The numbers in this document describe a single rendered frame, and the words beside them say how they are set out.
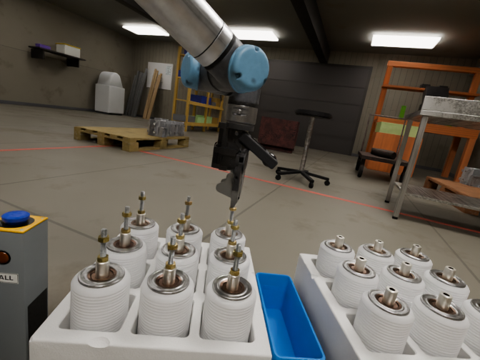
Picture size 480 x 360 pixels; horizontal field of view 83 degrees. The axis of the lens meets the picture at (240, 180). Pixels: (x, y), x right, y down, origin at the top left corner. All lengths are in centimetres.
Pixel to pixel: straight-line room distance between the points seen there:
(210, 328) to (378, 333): 32
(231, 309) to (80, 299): 25
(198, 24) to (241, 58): 8
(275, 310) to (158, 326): 47
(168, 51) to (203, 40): 1014
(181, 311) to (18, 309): 31
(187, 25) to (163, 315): 47
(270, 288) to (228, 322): 38
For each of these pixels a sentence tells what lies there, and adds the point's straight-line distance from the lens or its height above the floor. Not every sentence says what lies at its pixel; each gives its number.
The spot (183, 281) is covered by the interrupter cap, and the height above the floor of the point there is 25.
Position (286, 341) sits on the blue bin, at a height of 0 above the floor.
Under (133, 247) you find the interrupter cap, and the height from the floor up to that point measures 25.
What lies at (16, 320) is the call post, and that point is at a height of 13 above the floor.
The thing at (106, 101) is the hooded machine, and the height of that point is 41.
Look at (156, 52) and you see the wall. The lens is 1092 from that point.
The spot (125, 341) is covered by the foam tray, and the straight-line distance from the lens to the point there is 55.
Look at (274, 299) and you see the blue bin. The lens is 92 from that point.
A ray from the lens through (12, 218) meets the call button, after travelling 63.
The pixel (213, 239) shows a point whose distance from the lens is 73.
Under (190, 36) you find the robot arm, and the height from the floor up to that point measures 67.
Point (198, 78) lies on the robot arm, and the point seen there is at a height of 63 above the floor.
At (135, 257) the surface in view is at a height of 24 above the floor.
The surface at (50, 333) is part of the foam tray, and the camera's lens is 59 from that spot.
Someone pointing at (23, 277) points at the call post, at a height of 23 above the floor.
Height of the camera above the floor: 56
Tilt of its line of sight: 13 degrees down
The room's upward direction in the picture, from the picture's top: 9 degrees clockwise
